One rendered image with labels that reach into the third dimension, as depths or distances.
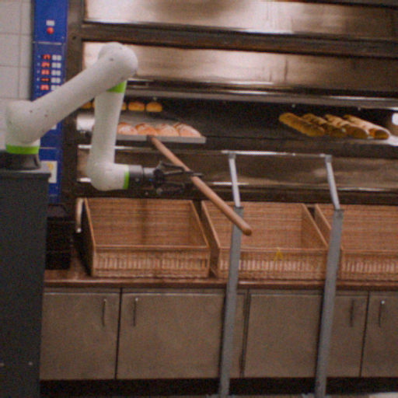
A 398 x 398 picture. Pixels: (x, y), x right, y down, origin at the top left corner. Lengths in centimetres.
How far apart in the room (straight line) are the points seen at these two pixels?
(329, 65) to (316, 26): 22
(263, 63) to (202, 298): 125
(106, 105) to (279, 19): 153
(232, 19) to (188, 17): 22
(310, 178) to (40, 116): 202
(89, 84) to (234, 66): 156
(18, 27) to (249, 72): 116
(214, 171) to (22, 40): 115
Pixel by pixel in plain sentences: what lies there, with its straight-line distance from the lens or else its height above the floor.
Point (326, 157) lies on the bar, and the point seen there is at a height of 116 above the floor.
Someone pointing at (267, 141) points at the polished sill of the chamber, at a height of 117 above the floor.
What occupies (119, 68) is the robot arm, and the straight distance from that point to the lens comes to 361.
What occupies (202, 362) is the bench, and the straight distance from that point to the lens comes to 479.
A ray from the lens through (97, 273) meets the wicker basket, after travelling 461.
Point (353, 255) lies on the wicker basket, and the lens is 488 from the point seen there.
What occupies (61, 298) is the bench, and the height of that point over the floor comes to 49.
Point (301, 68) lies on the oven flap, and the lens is 514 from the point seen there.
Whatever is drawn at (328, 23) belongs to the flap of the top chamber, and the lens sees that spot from 516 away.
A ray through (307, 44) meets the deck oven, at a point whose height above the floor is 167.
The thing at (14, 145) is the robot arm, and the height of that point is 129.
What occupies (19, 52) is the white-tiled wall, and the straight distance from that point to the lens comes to 490.
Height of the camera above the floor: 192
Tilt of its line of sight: 12 degrees down
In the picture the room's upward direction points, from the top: 4 degrees clockwise
